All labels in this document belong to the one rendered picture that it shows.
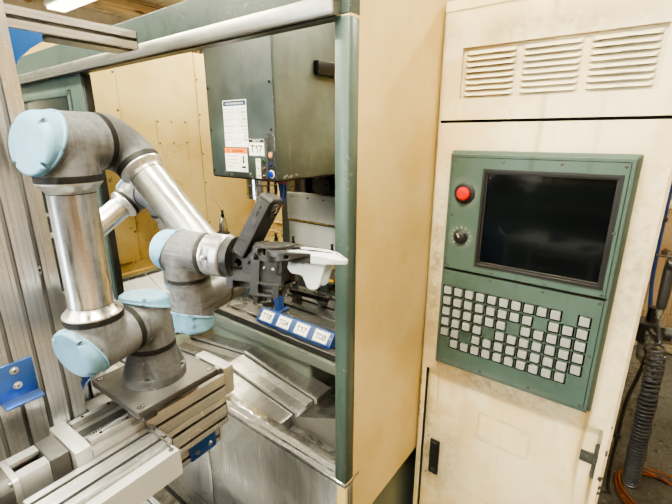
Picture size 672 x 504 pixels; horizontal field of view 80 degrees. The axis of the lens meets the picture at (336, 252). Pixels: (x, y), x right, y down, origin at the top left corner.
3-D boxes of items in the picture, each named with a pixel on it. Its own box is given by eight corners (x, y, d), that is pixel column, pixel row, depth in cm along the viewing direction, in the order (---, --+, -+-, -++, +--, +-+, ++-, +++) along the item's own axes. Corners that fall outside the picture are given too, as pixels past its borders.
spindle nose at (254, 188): (283, 196, 213) (282, 173, 209) (266, 201, 199) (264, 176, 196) (259, 194, 219) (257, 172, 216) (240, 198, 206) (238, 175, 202)
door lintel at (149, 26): (349, 12, 81) (350, -57, 78) (14, 86, 203) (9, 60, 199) (360, 17, 84) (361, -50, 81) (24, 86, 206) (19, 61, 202)
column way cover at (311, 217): (346, 283, 243) (346, 198, 228) (289, 268, 270) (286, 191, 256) (350, 281, 246) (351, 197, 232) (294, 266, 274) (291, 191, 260)
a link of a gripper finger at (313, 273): (345, 291, 63) (292, 284, 66) (347, 254, 62) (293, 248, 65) (338, 296, 60) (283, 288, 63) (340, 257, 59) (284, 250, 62)
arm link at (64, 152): (151, 354, 95) (115, 110, 80) (93, 391, 81) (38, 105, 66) (113, 345, 99) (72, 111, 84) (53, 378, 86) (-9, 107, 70)
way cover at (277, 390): (282, 448, 152) (280, 412, 148) (156, 368, 205) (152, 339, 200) (331, 407, 175) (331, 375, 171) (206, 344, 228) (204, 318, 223)
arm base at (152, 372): (144, 399, 95) (138, 362, 92) (112, 377, 103) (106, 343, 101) (198, 370, 107) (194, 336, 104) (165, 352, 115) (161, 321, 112)
